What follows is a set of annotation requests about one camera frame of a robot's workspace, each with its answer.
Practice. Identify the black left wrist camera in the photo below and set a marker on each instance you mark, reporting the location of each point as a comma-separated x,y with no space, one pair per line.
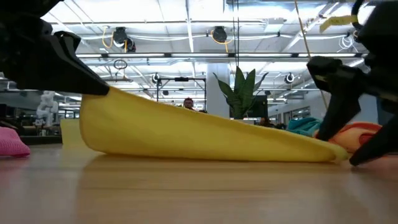
66,42

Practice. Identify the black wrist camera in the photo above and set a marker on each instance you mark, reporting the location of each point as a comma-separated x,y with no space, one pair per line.
66,42
326,73

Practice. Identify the orange microfiber towel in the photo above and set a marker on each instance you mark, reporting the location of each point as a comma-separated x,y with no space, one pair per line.
351,137

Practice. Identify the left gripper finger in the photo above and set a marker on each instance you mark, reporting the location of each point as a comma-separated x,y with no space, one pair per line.
68,77

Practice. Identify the person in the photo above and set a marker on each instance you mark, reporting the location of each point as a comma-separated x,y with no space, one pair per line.
188,103

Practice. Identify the snake plant in white pot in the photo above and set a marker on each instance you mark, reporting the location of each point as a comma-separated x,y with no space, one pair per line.
241,93

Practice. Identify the blue microfiber towel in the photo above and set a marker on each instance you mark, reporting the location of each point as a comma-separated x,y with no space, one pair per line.
303,126

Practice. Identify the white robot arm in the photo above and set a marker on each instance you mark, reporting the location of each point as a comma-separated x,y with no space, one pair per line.
46,107

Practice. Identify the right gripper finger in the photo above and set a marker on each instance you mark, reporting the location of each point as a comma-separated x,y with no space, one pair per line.
376,146
342,112

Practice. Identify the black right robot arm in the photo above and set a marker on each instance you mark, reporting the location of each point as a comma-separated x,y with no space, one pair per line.
385,7

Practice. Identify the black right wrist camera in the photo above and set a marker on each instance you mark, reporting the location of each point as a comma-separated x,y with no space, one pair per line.
326,73

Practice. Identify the black frame stand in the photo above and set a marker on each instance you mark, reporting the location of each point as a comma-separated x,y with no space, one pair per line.
182,79

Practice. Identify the yellow microfiber towel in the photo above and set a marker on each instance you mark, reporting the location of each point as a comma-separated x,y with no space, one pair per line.
186,133

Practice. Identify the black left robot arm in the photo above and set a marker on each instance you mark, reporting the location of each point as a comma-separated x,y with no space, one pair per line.
25,6

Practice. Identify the black monitor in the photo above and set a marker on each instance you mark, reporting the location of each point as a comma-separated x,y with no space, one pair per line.
261,107

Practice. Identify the pink microfiber towel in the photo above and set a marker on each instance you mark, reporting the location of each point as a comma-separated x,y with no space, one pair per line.
11,143

